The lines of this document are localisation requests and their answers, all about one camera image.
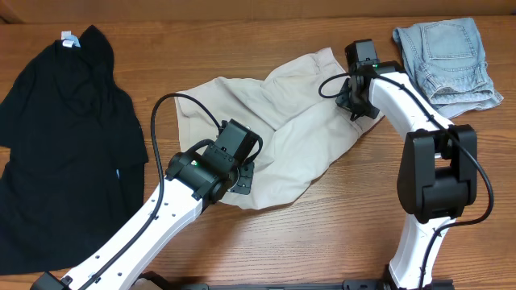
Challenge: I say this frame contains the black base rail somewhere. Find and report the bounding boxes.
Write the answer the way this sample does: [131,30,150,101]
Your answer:
[132,270,456,290]

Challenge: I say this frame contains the black t-shirt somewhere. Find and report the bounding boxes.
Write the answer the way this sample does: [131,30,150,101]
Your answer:
[1,26,148,275]

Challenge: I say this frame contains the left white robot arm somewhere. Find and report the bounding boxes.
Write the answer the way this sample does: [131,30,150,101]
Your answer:
[31,136,260,290]

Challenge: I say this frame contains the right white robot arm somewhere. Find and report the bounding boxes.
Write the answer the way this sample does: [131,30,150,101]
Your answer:
[335,59,482,289]

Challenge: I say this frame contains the folded light blue jeans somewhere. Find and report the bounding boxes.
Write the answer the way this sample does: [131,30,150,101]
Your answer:
[393,18,503,118]

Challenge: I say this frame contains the beige shorts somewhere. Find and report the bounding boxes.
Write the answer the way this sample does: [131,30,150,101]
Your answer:
[175,48,380,209]

